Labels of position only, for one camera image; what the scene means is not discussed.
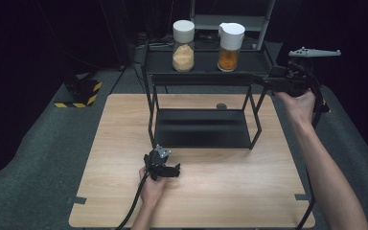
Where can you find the small dark round disc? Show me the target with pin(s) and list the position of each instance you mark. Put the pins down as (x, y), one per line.
(221, 106)

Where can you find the black metal two-tier rack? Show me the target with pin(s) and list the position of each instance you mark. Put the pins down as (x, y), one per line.
(201, 127)

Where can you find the person's left hand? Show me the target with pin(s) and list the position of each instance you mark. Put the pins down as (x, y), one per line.
(151, 190)

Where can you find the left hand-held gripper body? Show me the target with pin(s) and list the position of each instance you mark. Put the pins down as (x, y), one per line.
(156, 161)

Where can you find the glass jar with spout lid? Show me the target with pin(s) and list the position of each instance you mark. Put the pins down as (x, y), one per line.
(230, 44)

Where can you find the grey tape piece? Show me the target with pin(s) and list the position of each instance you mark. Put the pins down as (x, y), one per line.
(76, 200)
(302, 197)

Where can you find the person's right hand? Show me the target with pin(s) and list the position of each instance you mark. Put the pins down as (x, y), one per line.
(297, 108)

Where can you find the grey metal shelf frame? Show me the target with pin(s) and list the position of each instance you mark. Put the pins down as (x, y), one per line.
(207, 20)

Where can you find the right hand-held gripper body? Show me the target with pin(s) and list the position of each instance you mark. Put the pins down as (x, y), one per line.
(295, 81)

